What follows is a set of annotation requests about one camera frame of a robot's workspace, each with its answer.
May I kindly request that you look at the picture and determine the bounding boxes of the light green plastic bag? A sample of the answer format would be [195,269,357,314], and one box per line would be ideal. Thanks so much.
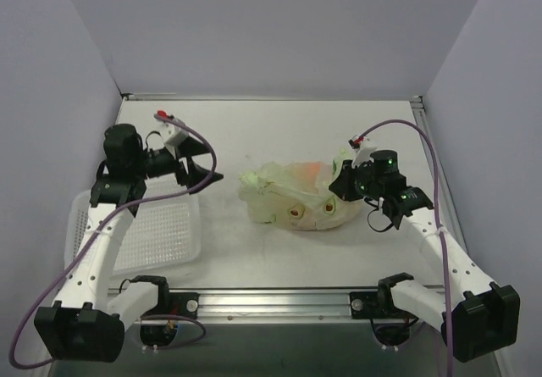
[238,149,363,231]

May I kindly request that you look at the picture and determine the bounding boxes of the orange fruit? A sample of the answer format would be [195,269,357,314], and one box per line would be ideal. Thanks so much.
[296,162,328,180]

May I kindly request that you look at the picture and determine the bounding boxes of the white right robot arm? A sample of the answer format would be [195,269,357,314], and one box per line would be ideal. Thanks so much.
[329,150,520,363]

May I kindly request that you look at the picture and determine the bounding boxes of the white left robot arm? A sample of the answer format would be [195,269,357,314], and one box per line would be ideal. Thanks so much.
[33,117,223,363]

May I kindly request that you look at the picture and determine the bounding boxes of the white plastic basket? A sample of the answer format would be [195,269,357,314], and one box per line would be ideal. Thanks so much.
[64,190,202,277]

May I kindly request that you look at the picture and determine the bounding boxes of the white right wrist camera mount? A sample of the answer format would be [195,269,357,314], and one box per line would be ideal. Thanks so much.
[348,135,378,169]

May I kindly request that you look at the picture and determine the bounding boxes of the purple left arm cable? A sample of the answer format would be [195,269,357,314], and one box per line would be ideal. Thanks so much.
[8,109,219,369]

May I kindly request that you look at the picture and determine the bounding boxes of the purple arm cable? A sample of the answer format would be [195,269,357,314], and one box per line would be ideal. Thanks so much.
[8,109,219,369]
[349,118,456,377]

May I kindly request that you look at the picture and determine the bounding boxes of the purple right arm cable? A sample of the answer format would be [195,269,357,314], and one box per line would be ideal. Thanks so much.
[349,118,456,377]

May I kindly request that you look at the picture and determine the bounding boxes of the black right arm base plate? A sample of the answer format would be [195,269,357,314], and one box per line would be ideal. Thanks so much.
[349,290,412,320]

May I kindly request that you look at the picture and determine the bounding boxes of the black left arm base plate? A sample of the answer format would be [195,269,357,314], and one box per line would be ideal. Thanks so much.
[143,291,200,319]

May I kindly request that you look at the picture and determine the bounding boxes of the aluminium front rail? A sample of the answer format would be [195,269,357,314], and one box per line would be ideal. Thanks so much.
[105,290,450,323]

